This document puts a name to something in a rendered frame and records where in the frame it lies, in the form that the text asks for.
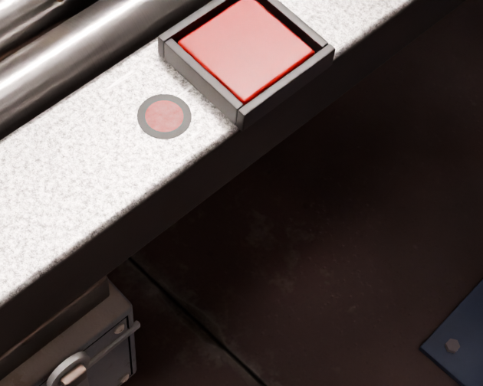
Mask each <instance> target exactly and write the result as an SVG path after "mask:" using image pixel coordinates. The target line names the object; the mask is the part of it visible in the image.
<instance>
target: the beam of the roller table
mask: <svg viewBox="0 0 483 386"><path fill-rule="evenodd" d="M279 1H280V2H281V3H282V4H284V5H285V6H286V7H287V8H289V9H290V10H291V11H292V12H293V13H295V14H296V16H298V17H299V18H300V19H301V20H302V21H304V22H305V23H306V24H307V25H309V26H310V27H311V28H312V29H313V30H315V31H316V32H317V33H318V34H319V35H320V36H321V37H322V38H324V39H325V40H326V41H327V42H328V44H331V45H332V46H333V47H335V49H336V50H335V54H334V57H333V63H332V65H331V66H330V67H329V68H327V69H326V70H325V71H324V72H323V73H321V74H319V75H318V76H317V77H315V78H314V79H313V80H312V81H310V82H309V83H307V84H306V85H305V86H303V87H302V88H300V89H299V90H298V91H297V92H296V93H294V94H292V95H291V96H290V97H288V98H287V99H286V100H285V101H283V102H282V103H280V104H279V105H278V106H276V107H275V108H274V109H273V110H271V111H270V112H268V113H267V114H265V115H264V116H263V117H262V118H260V119H259V120H258V121H256V122H255V123H253V124H252V125H251V126H249V127H248V128H247V129H245V130H244V131H241V130H240V129H239V128H238V127H237V126H236V125H235V124H234V123H233V122H232V121H230V120H229V119H228V118H227V117H226V116H225V115H224V114H223V113H222V112H221V111H220V110H218V109H217V108H216V107H215V106H214V105H213V104H212V103H211V102H210V101H209V100H207V99H206V98H205V97H204V96H203V95H202V94H201V93H200V92H199V91H198V90H197V89H196V88H195V87H194V86H193V85H192V84H191V83H190V82H189V81H188V80H186V79H185V78H184V77H183V76H182V75H181V74H180V73H179V72H178V71H177V70H176V69H174V68H173V67H172V66H171V65H170V64H169V63H168V62H167V61H166V60H165V58H163V57H161V56H160V55H159V54H158V37H157V38H155V39H153V40H152V41H151V42H149V43H148V44H146V45H144V46H142V47H141V48H140V49H138V50H137V51H135V52H133V53H132V54H131V55H129V56H128V57H126V58H124V59H123V60H122V61H120V62H119V63H117V64H115V65H114V66H112V67H111V68H109V69H108V70H106V71H104V72H103V73H102V74H100V75H99V76H97V77H95V78H94V79H92V80H91V81H90V82H88V83H86V84H85V85H83V86H82V87H80V88H79V89H77V90H75V91H74V92H73V93H71V94H70V95H68V96H66V97H65V98H64V99H62V100H61V101H59V102H58V103H56V104H54V105H53V106H52V107H50V108H49V109H47V110H45V111H44V112H43V113H41V114H39V115H38V116H36V117H35V118H34V119H32V120H30V121H29V122H27V123H26V124H24V125H23V126H21V127H20V128H18V129H16V130H15V131H14V132H12V133H10V134H9V135H7V136H6V137H5V138H3V139H1V140H0V356H1V355H2V354H4V353H5V352H6V351H8V350H9V349H10V348H11V347H13V346H14V345H16V344H17V343H18V342H20V341H21V340H22V339H23V338H24V337H26V336H27V335H29V334H30V333H31V332H33V331H34V330H35V329H36V328H37V327H39V326H40V325H42V324H43V323H44V322H46V321H47V320H48V319H50V318H51V317H52V316H53V315H55V314H56V313H57V312H59V311H60V310H61V309H63V308H64V307H65V306H66V305H68V304H69V303H70V302H72V301H73V300H74V299H76V298H77V297H79V295H81V294H82V293H84V292H85V291H86V290H88V289H89V288H90V287H92V286H93V285H94V284H95V283H97V282H98V281H99V280H101V279H102V278H103V277H105V276H106V275H107V274H108V273H110V272H111V271H112V270H114V269H115V268H116V267H118V266H119V265H121V263H123V262H124V261H125V260H127V259H128V258H129V257H131V256H132V255H134V254H135V253H136V252H137V251H138V250H140V249H141V248H142V247H144V246H145V245H147V244H148V243H149V242H150V241H151V240H153V239H154V238H155V237H157V236H158V235H160V234H161V233H162V232H164V231H165V230H166V229H167V228H168V227H170V226H171V225H173V224H174V223H176V222H177V221H178V220H179V219H180V218H182V217H183V216H184V215H186V214H187V213H189V212H190V211H191V210H192V209H193V208H195V207H196V206H197V205H199V204H200V203H202V202H203V201H204V200H205V199H207V198H208V197H209V196H210V195H212V194H213V193H215V192H216V191H218V190H219V189H220V188H221V187H222V186H223V185H225V184H226V183H228V182H229V181H231V180H232V179H233V178H234V177H235V176H236V175H238V174H239V173H241V172H242V171H244V170H245V169H246V168H247V167H249V166H250V165H251V164H252V163H254V162H255V161H257V160H258V159H259V158H261V157H262V156H263V155H264V154H265V153H267V152H268V151H270V150H271V149H273V148H274V147H275V146H276V145H277V144H278V143H280V142H281V141H283V140H284V139H286V138H287V137H288V136H289V135H290V134H292V133H293V132H294V131H296V130H297V129H299V128H300V127H301V126H303V125H304V124H305V123H306V122H307V121H309V120H310V119H312V118H313V117H314V116H316V115H317V114H318V113H319V112H320V111H322V110H323V109H325V108H326V107H327V106H329V105H330V104H331V103H332V102H333V101H335V100H336V99H338V98H339V97H341V96H342V95H343V94H344V93H346V92H347V91H348V90H349V89H351V88H352V87H354V86H355V85H356V84H357V83H359V82H360V81H361V80H362V79H364V78H365V77H367V76H368V75H369V74H371V73H372V72H373V71H374V70H375V69H377V68H378V67H380V66H381V65H382V64H384V63H385V62H386V61H388V60H389V59H390V58H391V57H393V56H394V55H395V54H397V53H398V52H399V51H401V50H402V49H403V48H404V47H406V46H407V45H408V44H410V43H411V42H412V41H414V40H415V39H417V37H419V36H420V35H421V34H423V33H424V32H425V31H427V30H428V29H430V28H431V27H432V26H433V25H435V24H436V23H437V22H439V21H440V20H441V19H443V18H444V17H445V16H446V15H448V14H449V13H450V12H452V11H453V10H454V9H456V8H457V7H458V6H460V5H461V4H462V3H463V2H465V1H466V0H279ZM158 94H171V95H173V96H176V97H179V98H181V99H182V100H184V101H185V102H186V103H187V105H188V106H189V108H190V110H191V113H192V120H191V123H190V125H189V128H188V129H187V130H186V131H185V132H184V133H183V134H182V135H180V136H177V137H176V138H173V139H157V138H154V137H152V136H149V135H147V134H146V133H145V132H144V131H142V129H141V128H140V126H139V124H138V122H137V111H138V109H139V107H140V105H141V104H142V102H143V101H145V100H146V99H148V98H150V97H152V96H155V95H158Z"/></svg>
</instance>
